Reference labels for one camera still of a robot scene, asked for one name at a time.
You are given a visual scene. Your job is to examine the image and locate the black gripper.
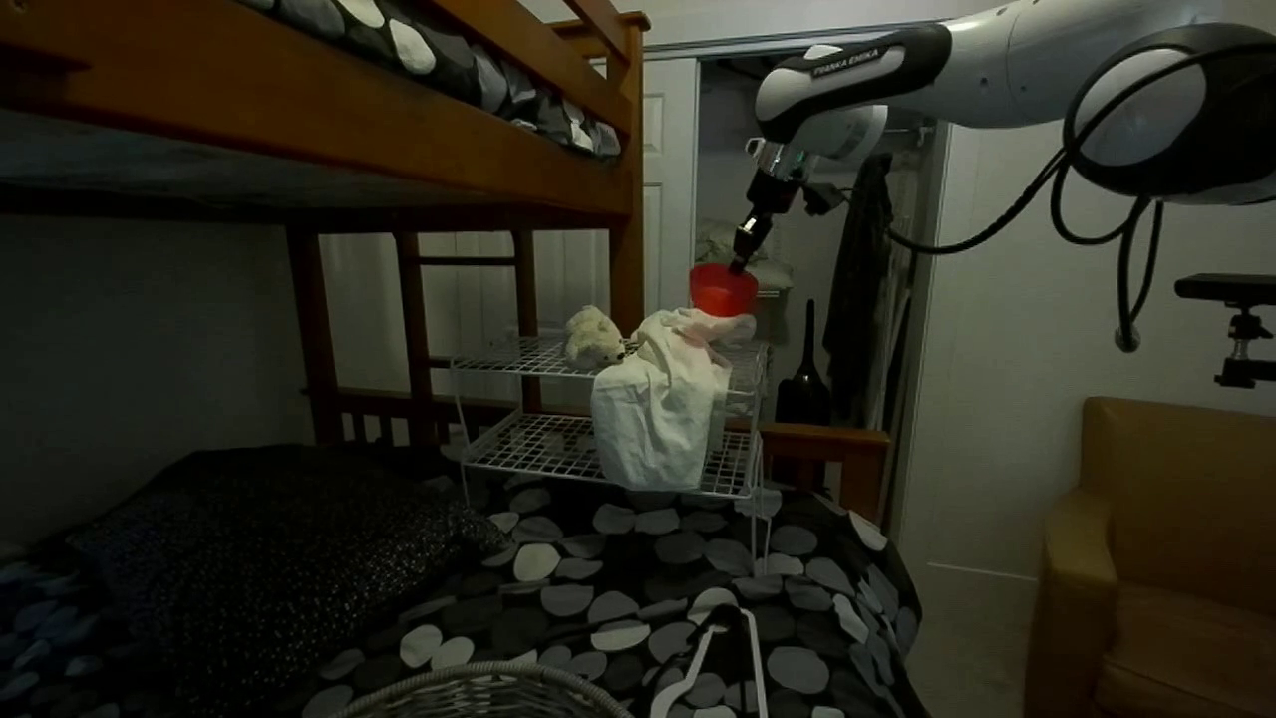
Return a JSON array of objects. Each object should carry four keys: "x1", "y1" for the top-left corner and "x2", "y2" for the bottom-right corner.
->
[{"x1": 729, "y1": 135, "x2": 844, "y2": 276}]

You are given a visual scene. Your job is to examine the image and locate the red plastic bowl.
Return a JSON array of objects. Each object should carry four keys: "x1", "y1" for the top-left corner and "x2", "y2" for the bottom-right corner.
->
[{"x1": 688, "y1": 264, "x2": 758, "y2": 316}]

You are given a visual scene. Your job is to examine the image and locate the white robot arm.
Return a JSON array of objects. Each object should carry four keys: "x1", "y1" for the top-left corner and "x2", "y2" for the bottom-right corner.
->
[{"x1": 732, "y1": 0, "x2": 1276, "y2": 268}]

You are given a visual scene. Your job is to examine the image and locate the white panel door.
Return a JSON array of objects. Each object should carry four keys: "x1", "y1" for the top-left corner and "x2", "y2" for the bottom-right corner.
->
[{"x1": 640, "y1": 58, "x2": 703, "y2": 311}]

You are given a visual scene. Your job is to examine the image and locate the dark hanging clothes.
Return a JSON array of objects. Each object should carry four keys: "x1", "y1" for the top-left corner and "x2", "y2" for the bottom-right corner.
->
[{"x1": 824, "y1": 156, "x2": 893, "y2": 421}]

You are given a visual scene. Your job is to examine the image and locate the small beige plush toy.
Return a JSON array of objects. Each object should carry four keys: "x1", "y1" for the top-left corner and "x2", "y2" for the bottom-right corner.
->
[{"x1": 567, "y1": 303, "x2": 626, "y2": 368}]

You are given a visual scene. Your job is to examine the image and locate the white cloth on rack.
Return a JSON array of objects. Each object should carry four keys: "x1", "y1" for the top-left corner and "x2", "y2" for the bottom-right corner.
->
[{"x1": 588, "y1": 305, "x2": 752, "y2": 492}]

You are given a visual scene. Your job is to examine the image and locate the upper bunk dotted bedding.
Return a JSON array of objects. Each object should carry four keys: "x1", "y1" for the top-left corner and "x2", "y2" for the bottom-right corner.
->
[{"x1": 241, "y1": 0, "x2": 620, "y2": 160}]

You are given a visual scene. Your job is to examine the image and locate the black grey dotted bedspread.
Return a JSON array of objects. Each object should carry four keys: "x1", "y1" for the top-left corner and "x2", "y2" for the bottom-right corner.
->
[{"x1": 0, "y1": 452, "x2": 927, "y2": 718}]

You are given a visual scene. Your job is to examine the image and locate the white plastic clothes hanger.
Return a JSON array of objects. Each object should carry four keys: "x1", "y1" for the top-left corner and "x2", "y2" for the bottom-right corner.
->
[{"x1": 647, "y1": 606, "x2": 768, "y2": 718}]

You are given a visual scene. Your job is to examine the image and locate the brown leather armchair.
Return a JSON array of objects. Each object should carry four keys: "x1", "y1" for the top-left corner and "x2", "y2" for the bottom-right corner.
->
[{"x1": 1019, "y1": 400, "x2": 1276, "y2": 718}]

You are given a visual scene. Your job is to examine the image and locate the woven wicker basket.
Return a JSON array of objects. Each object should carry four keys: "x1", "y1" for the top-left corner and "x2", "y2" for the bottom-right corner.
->
[{"x1": 341, "y1": 662, "x2": 631, "y2": 718}]

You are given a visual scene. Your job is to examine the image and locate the dark speckled pillow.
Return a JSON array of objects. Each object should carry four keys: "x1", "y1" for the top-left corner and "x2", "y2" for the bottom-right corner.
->
[{"x1": 69, "y1": 445, "x2": 499, "y2": 718}]

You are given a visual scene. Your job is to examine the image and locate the white wire shelf rack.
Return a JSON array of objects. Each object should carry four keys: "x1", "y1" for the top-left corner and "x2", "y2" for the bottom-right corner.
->
[{"x1": 450, "y1": 336, "x2": 768, "y2": 504}]

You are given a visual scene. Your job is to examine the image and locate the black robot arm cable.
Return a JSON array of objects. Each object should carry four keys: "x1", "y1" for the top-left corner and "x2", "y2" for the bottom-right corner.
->
[{"x1": 883, "y1": 37, "x2": 1276, "y2": 355}]

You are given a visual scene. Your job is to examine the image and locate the black camera stand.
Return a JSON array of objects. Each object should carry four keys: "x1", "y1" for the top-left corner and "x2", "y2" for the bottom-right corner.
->
[{"x1": 1174, "y1": 276, "x2": 1276, "y2": 385}]

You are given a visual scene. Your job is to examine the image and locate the wooden bunk bed frame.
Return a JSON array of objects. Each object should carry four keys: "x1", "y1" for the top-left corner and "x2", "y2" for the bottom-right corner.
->
[{"x1": 0, "y1": 0, "x2": 897, "y2": 530}]

